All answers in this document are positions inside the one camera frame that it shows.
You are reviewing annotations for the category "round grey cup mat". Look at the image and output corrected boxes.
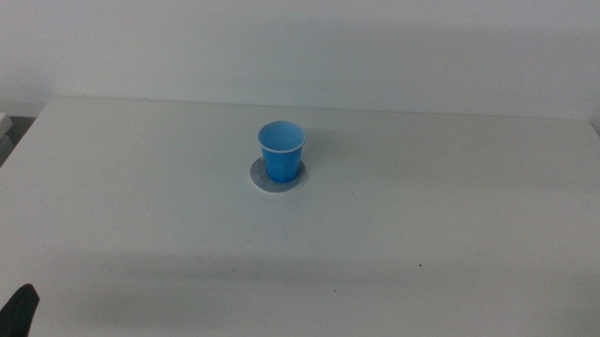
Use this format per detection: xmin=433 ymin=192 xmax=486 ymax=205
xmin=248 ymin=156 xmax=309 ymax=196

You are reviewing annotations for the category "blue plastic cup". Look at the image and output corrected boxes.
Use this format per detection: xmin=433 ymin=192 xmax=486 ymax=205
xmin=255 ymin=119 xmax=309 ymax=185

